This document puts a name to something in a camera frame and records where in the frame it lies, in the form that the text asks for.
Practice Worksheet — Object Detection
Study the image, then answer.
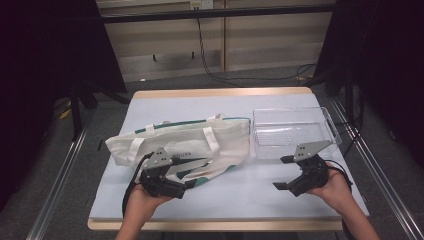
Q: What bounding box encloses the black metal stand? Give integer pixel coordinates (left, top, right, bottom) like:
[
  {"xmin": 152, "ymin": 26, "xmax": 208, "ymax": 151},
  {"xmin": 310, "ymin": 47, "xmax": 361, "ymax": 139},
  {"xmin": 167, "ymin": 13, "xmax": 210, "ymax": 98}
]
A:
[
  {"xmin": 68, "ymin": 79, "xmax": 131, "ymax": 141},
  {"xmin": 324, "ymin": 66, "xmax": 365, "ymax": 134}
]

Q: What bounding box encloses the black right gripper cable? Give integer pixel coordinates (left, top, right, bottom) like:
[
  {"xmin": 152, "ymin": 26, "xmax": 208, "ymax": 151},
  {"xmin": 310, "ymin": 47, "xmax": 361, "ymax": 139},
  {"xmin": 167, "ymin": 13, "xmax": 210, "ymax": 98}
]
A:
[{"xmin": 328, "ymin": 159, "xmax": 354, "ymax": 240}]

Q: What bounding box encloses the long black wall cable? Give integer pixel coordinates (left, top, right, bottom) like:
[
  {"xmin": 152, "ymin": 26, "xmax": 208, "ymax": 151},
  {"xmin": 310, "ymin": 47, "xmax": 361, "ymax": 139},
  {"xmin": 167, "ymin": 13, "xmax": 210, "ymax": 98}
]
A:
[{"xmin": 196, "ymin": 18, "xmax": 318, "ymax": 88}]

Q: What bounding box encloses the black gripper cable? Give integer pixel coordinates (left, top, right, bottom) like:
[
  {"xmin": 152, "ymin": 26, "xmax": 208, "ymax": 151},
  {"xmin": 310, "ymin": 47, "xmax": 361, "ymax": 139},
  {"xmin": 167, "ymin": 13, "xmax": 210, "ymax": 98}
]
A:
[
  {"xmin": 121, "ymin": 151, "xmax": 156, "ymax": 218},
  {"xmin": 328, "ymin": 159, "xmax": 354, "ymax": 240}
]

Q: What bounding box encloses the dark curtain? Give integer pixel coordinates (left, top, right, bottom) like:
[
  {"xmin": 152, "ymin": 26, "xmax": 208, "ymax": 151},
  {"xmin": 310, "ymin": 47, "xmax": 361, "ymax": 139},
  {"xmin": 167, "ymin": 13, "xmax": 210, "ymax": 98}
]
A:
[
  {"xmin": 316, "ymin": 0, "xmax": 424, "ymax": 168},
  {"xmin": 0, "ymin": 0, "xmax": 128, "ymax": 211}
]

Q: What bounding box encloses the metal floor rail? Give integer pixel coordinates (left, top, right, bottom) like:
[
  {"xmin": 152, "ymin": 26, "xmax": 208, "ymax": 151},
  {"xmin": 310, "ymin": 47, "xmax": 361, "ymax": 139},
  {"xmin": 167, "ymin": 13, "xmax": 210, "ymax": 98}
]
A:
[
  {"xmin": 329, "ymin": 98, "xmax": 424, "ymax": 240},
  {"xmin": 26, "ymin": 109, "xmax": 98, "ymax": 240}
]

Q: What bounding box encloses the white wall power outlet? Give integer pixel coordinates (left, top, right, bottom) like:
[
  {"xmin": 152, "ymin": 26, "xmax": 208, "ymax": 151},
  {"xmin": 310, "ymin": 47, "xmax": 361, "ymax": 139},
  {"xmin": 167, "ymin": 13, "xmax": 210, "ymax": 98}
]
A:
[{"xmin": 189, "ymin": 0, "xmax": 214, "ymax": 10}]

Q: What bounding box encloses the person's left hand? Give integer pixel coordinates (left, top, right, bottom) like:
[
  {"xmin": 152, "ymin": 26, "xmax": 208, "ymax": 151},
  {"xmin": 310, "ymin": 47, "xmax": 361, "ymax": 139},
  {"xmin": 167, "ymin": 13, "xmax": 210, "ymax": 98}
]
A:
[{"xmin": 128, "ymin": 184, "xmax": 173, "ymax": 218}]

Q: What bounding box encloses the person's right hand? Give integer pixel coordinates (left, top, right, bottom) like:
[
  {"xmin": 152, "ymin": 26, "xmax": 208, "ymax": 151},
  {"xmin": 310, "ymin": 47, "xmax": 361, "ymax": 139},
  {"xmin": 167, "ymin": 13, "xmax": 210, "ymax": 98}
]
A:
[{"xmin": 306, "ymin": 162, "xmax": 354, "ymax": 214}]

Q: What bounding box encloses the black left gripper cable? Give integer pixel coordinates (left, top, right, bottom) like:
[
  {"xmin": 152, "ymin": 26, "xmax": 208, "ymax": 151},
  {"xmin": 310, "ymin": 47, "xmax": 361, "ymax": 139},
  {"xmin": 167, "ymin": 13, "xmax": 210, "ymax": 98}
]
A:
[{"xmin": 121, "ymin": 151, "xmax": 156, "ymax": 218}]

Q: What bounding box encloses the white table mat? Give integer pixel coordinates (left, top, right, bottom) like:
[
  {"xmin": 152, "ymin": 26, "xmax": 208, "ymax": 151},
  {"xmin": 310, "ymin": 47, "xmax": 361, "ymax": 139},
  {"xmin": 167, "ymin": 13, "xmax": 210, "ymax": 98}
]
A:
[{"xmin": 89, "ymin": 93, "xmax": 370, "ymax": 222}]

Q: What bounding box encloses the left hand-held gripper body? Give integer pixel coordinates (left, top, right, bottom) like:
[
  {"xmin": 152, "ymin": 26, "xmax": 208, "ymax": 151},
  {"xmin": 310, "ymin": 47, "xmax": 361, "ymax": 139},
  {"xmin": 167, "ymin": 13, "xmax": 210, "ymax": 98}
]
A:
[{"xmin": 138, "ymin": 147, "xmax": 188, "ymax": 200}]

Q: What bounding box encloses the clear plastic container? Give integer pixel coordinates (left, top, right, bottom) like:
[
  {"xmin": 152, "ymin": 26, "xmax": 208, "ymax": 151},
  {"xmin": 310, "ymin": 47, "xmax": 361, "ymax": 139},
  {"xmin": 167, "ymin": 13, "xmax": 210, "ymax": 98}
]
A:
[{"xmin": 251, "ymin": 106, "xmax": 343, "ymax": 160}]

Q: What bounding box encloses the black horizontal bar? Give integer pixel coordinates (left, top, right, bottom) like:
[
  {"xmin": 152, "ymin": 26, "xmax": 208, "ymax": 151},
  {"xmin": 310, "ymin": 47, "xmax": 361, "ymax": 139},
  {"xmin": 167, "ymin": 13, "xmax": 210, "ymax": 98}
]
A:
[{"xmin": 99, "ymin": 3, "xmax": 336, "ymax": 24}]

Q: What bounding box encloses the white canvas tote bag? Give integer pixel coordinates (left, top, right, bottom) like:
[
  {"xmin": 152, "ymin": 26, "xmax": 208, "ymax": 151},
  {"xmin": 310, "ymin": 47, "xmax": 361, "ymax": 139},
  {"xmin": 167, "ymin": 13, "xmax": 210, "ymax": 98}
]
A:
[{"xmin": 104, "ymin": 113, "xmax": 252, "ymax": 187}]

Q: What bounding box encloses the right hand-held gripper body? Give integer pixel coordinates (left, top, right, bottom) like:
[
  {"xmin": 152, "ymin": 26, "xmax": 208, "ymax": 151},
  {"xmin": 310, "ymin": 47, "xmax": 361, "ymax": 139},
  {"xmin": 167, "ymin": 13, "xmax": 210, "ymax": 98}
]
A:
[{"xmin": 289, "ymin": 139, "xmax": 332, "ymax": 198}]

